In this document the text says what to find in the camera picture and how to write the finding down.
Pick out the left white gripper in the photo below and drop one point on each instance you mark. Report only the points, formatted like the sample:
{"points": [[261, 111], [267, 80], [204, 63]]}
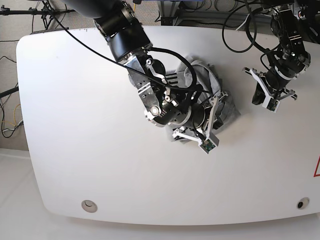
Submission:
{"points": [[266, 95]]}

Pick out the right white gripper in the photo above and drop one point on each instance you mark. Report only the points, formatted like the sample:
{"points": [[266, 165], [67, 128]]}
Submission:
{"points": [[199, 125]]}

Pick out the grey T-shirt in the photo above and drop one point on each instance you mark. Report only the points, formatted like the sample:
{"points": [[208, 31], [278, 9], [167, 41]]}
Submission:
{"points": [[211, 83]]}

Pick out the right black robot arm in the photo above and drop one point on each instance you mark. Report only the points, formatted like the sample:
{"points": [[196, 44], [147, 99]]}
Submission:
{"points": [[188, 101]]}

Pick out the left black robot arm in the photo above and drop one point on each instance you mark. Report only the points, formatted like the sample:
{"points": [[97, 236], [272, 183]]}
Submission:
{"points": [[286, 61]]}

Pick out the right table grommet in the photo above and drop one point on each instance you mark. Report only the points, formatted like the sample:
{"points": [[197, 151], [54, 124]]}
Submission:
{"points": [[303, 203]]}

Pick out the table grommet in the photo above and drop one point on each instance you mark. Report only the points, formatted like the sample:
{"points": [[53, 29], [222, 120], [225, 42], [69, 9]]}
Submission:
{"points": [[89, 206], [303, 203]]}

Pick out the left table grommet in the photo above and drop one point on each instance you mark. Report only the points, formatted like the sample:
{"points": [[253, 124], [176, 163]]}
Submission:
{"points": [[89, 206]]}

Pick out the black tripod stand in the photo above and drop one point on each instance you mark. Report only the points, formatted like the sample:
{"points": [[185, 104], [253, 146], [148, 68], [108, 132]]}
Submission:
{"points": [[47, 12]]}

